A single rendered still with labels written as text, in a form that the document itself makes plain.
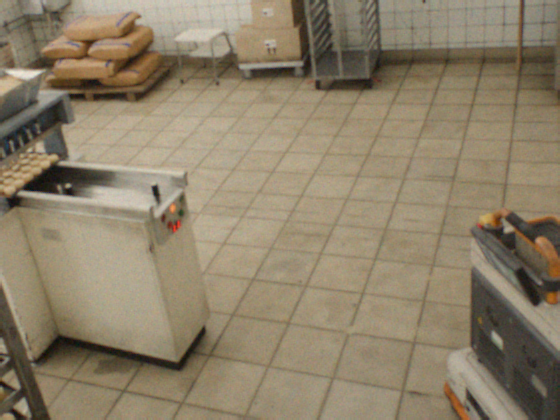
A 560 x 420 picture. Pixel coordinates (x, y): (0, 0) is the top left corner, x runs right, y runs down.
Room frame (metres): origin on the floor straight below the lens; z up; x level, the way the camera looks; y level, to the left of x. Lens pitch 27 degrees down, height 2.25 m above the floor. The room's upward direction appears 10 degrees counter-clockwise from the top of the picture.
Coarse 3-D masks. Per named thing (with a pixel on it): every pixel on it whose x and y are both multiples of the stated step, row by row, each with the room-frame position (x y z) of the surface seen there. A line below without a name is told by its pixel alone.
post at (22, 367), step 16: (0, 288) 1.24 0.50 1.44; (0, 304) 1.23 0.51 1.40; (0, 320) 1.22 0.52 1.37; (16, 336) 1.24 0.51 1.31; (16, 352) 1.23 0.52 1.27; (16, 368) 1.23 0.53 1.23; (32, 384) 1.23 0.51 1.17; (32, 400) 1.23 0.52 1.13; (32, 416) 1.24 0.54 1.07; (48, 416) 1.24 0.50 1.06
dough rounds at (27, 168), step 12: (36, 156) 3.12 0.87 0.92; (48, 156) 3.11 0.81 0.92; (0, 168) 3.07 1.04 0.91; (12, 168) 3.03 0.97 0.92; (24, 168) 3.00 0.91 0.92; (36, 168) 2.98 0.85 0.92; (0, 180) 2.92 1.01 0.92; (12, 180) 2.89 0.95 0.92; (24, 180) 2.90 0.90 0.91; (0, 192) 2.82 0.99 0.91; (12, 192) 2.80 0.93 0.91
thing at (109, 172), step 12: (60, 168) 3.03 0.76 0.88; (72, 168) 3.00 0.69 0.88; (84, 168) 2.96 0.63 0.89; (96, 168) 2.92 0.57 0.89; (108, 168) 2.89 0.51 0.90; (120, 168) 2.86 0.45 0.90; (132, 168) 2.84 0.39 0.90; (144, 168) 2.82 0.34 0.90; (120, 180) 2.86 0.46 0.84; (132, 180) 2.82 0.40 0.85; (144, 180) 2.79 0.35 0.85; (156, 180) 2.76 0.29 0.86; (168, 180) 2.72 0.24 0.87; (180, 180) 2.69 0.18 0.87
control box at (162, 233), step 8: (176, 192) 2.65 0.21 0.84; (184, 192) 2.67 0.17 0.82; (168, 200) 2.59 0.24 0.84; (176, 200) 2.61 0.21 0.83; (184, 200) 2.66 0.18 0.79; (160, 208) 2.54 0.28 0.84; (168, 208) 2.55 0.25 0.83; (176, 208) 2.59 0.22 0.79; (184, 208) 2.65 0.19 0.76; (160, 216) 2.49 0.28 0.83; (168, 216) 2.53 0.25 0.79; (176, 216) 2.58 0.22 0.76; (184, 216) 2.63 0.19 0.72; (160, 224) 2.48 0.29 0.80; (176, 224) 2.57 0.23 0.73; (160, 232) 2.47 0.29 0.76; (168, 232) 2.51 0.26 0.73; (160, 240) 2.47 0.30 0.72
